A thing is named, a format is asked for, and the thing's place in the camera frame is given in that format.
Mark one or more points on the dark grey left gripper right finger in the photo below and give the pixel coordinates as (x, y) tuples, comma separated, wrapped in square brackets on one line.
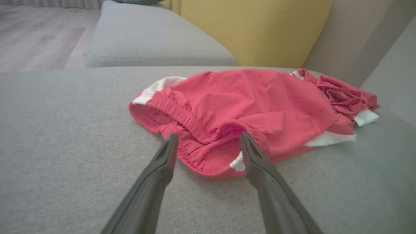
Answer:
[(273, 195)]

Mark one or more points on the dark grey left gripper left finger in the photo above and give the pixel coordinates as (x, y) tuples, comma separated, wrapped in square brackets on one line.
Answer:
[(152, 191)]

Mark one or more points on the red shorts white stripe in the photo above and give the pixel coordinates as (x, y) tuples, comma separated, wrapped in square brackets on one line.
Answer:
[(243, 97)]

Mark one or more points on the red basketball jersey white trim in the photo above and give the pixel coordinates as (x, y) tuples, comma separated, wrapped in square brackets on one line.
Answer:
[(341, 94)]

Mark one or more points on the grey fabric ottoman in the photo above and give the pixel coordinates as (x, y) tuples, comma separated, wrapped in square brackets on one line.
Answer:
[(65, 130)]

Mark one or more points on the grey sofa seat cushion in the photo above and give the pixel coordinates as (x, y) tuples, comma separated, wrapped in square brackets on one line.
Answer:
[(156, 35)]

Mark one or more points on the yellow sofa back cushion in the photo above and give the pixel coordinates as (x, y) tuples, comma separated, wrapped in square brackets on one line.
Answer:
[(260, 29), (172, 5)]

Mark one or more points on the blue throw pillow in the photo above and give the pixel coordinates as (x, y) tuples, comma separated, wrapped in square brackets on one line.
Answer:
[(139, 1)]

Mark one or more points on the grey pleated curtain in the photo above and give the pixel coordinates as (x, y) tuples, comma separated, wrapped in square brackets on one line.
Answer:
[(48, 3)]

